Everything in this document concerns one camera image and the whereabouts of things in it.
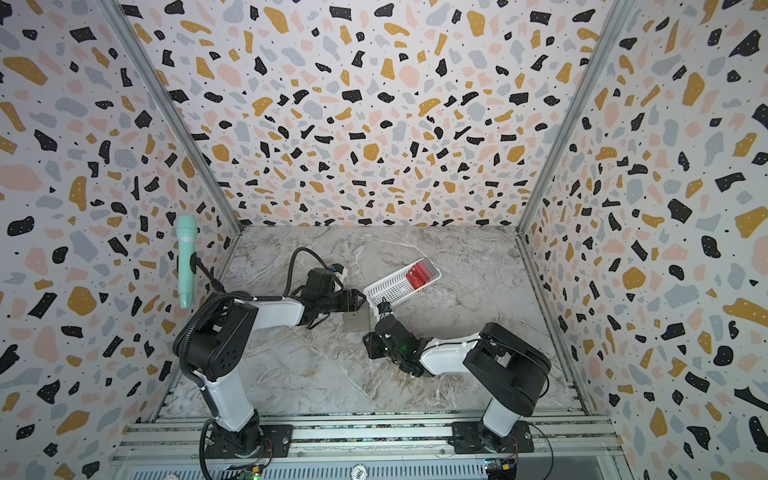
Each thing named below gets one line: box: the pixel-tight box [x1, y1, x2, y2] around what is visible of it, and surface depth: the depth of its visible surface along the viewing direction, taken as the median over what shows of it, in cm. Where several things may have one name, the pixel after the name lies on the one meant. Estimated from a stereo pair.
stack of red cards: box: [406, 261, 434, 289], surface depth 105 cm
